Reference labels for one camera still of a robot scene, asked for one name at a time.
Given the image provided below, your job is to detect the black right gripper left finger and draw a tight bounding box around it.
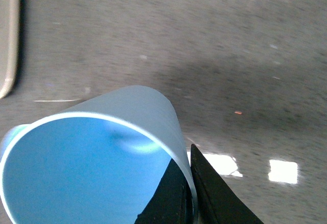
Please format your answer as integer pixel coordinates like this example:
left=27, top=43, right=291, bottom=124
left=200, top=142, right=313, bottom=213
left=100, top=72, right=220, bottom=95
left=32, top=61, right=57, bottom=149
left=135, top=160, right=193, bottom=224

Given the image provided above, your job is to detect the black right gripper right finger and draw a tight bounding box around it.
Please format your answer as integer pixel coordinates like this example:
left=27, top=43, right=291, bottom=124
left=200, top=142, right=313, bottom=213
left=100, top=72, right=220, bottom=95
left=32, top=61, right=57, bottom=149
left=191, top=144, right=262, bottom=223

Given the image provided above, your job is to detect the blue cup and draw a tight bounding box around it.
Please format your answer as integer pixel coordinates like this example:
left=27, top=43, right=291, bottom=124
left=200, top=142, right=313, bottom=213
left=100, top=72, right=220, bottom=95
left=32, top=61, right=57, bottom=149
left=1, top=85, right=198, bottom=223

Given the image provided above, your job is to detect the cream white toaster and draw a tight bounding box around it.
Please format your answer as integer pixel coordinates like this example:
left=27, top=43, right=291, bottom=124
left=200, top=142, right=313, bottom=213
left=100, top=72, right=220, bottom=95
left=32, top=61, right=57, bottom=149
left=1, top=0, right=20, bottom=98

